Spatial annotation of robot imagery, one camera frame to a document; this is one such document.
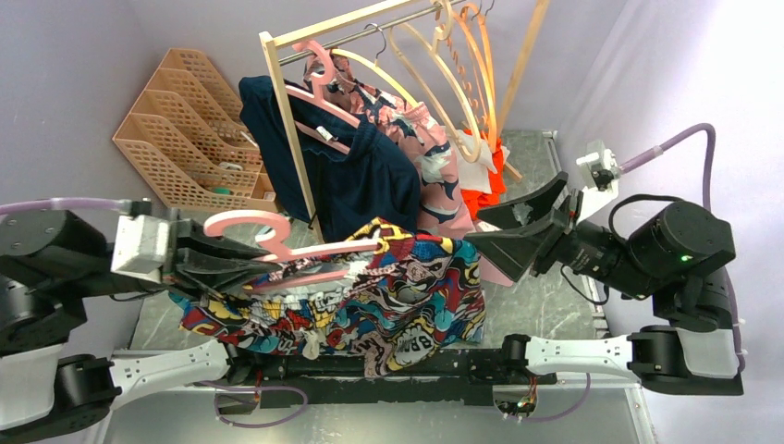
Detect pink patterned shorts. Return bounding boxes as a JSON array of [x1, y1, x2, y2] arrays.
[[323, 54, 474, 239]]

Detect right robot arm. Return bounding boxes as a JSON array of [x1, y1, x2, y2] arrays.
[[170, 173, 742, 395]]

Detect comic print shorts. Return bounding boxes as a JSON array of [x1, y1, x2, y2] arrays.
[[172, 218, 485, 377]]

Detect pink mat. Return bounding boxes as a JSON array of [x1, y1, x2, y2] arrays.
[[480, 246, 515, 287]]

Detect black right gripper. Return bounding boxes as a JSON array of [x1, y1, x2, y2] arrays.
[[459, 171, 659, 300]]

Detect pink plastic hanger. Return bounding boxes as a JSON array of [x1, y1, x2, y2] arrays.
[[282, 36, 369, 154], [203, 210, 379, 295]]

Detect wooden clothes rack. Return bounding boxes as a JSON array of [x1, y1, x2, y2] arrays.
[[259, 1, 549, 240]]

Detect orange cloth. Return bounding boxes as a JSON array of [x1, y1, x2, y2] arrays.
[[458, 132, 509, 220]]

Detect navy blue shorts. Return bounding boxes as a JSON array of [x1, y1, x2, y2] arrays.
[[239, 76, 421, 242]]

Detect peach plastic file organizer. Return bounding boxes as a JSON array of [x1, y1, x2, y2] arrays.
[[113, 48, 280, 213]]

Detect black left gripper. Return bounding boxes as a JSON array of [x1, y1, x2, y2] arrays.
[[67, 203, 288, 304]]

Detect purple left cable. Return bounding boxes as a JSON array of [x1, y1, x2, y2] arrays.
[[0, 197, 152, 218]]

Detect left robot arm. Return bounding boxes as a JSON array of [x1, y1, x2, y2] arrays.
[[1, 208, 271, 443]]

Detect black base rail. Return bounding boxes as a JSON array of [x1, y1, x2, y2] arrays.
[[220, 347, 557, 406]]

